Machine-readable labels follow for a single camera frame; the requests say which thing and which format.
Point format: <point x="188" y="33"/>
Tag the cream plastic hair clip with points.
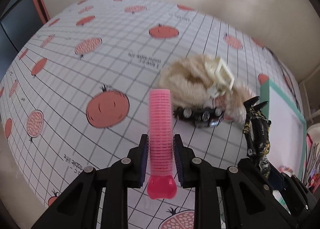
<point x="221" y="77"/>

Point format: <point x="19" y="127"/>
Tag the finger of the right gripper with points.
<point x="298" y="199"/>
<point x="262" y="183"/>

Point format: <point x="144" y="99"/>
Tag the pastel braided hair scrunchie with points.
<point x="287" y="170"/>

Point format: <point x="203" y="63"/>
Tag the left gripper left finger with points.
<point x="99" y="197"/>

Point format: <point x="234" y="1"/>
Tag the cotton swab bundle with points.
<point x="232" y="103"/>

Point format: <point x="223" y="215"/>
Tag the teal white shallow box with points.
<point x="287" y="134"/>

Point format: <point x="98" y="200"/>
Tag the black toy car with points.
<point x="200" y="118"/>

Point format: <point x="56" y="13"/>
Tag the pink hair roller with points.
<point x="161" y="183"/>

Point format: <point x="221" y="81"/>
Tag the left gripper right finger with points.
<point x="224" y="193"/>

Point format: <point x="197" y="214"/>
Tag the cream lace cloth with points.
<point x="188" y="81"/>

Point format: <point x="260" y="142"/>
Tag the pomegranate print bed sheet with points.
<point x="77" y="95"/>

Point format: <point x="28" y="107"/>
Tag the black gold action figure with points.
<point x="256" y="132"/>

